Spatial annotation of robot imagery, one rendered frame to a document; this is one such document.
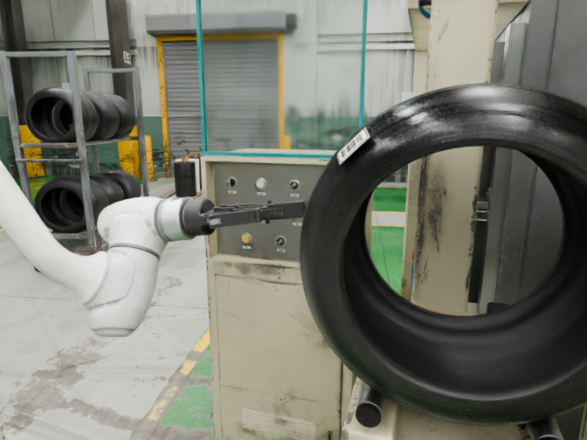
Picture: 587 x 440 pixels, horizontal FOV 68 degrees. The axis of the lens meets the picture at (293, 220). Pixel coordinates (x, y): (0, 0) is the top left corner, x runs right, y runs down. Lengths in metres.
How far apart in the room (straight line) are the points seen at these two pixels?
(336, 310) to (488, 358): 0.40
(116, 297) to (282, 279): 0.78
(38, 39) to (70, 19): 0.93
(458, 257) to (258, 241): 0.74
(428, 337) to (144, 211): 0.65
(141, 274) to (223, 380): 0.99
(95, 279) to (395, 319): 0.62
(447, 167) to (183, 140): 9.64
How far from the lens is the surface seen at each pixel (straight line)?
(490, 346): 1.02
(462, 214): 1.05
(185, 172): 7.05
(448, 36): 1.04
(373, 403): 0.82
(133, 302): 0.86
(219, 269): 1.60
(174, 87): 10.53
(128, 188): 4.99
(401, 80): 9.77
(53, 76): 12.01
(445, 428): 0.99
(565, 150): 0.67
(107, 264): 0.86
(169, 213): 0.88
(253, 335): 1.64
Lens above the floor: 1.40
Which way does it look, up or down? 13 degrees down
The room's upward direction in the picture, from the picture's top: straight up
